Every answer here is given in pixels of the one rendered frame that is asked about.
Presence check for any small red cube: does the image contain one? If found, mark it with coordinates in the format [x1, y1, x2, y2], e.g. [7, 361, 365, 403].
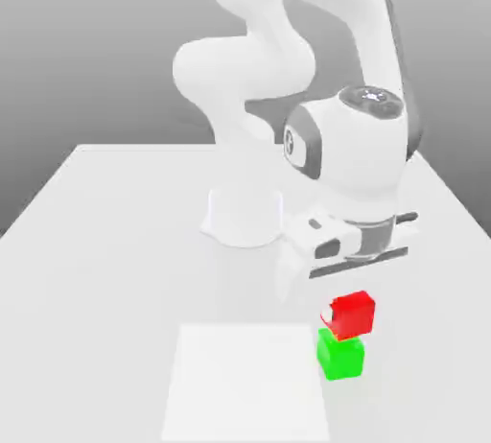
[319, 290, 377, 342]

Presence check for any small green cube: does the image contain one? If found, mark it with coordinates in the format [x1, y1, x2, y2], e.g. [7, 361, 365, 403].
[316, 327, 365, 382]

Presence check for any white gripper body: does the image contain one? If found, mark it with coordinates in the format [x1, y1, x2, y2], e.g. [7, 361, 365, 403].
[277, 244, 410, 300]

